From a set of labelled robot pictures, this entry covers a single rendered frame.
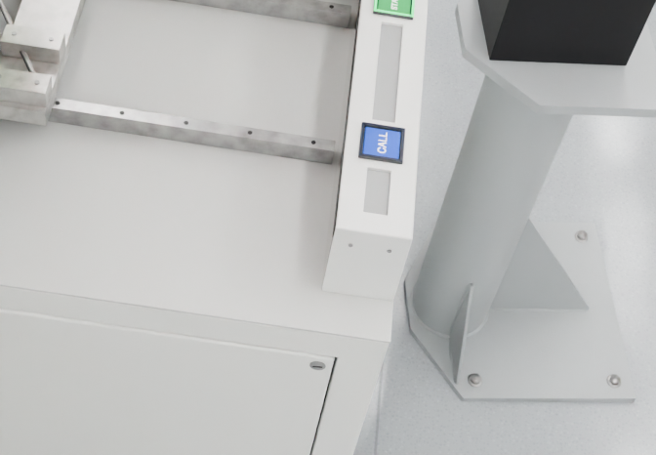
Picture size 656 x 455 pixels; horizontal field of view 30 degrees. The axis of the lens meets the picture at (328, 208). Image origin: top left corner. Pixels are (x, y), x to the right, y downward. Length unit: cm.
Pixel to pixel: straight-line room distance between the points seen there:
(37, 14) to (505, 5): 67
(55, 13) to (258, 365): 57
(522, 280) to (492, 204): 38
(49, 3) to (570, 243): 138
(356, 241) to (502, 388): 107
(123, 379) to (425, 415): 89
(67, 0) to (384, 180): 56
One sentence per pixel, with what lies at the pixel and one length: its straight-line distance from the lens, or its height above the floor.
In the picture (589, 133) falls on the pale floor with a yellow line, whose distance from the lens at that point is 299.
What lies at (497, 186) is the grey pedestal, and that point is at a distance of 213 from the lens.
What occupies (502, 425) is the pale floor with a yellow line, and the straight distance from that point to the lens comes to 248.
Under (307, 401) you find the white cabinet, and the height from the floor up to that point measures 64.
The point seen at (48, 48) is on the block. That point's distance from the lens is 170.
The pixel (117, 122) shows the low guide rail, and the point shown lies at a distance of 170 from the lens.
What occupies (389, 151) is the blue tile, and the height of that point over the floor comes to 96.
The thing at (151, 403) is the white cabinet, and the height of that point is 56.
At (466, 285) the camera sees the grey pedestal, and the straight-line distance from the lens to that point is 238.
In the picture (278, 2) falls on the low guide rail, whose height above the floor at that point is 85.
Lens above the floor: 213
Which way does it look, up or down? 53 degrees down
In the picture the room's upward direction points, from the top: 12 degrees clockwise
